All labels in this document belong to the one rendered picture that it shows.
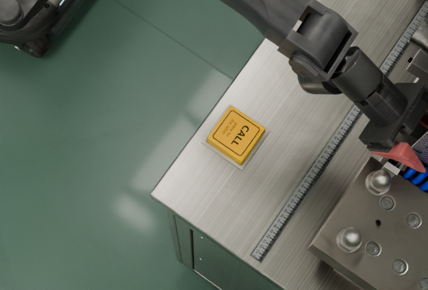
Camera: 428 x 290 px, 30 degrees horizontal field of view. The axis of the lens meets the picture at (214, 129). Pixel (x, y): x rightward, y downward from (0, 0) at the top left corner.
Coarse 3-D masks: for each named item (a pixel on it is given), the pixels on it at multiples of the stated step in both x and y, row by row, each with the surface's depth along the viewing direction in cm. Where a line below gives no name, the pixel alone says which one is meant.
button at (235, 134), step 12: (228, 108) 131; (228, 120) 130; (240, 120) 130; (252, 120) 130; (216, 132) 130; (228, 132) 130; (240, 132) 130; (252, 132) 130; (216, 144) 129; (228, 144) 129; (240, 144) 129; (252, 144) 129; (240, 156) 129
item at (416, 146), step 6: (420, 138) 112; (426, 138) 110; (414, 144) 115; (420, 144) 113; (426, 144) 112; (414, 150) 117; (420, 150) 115; (426, 150) 114; (420, 156) 117; (426, 156) 116; (426, 162) 117
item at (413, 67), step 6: (426, 42) 107; (426, 48) 107; (420, 54) 111; (426, 54) 111; (408, 60) 112; (414, 60) 111; (420, 60) 111; (426, 60) 111; (408, 66) 112; (414, 66) 111; (420, 66) 111; (426, 66) 111; (414, 72) 113; (420, 72) 112; (426, 72) 111; (420, 78) 113; (426, 78) 112; (426, 84) 115
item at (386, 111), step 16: (384, 80) 106; (368, 96) 106; (384, 96) 106; (400, 96) 108; (416, 96) 108; (368, 112) 108; (384, 112) 107; (400, 112) 108; (368, 128) 112; (384, 128) 109; (400, 128) 108; (368, 144) 111; (384, 144) 107
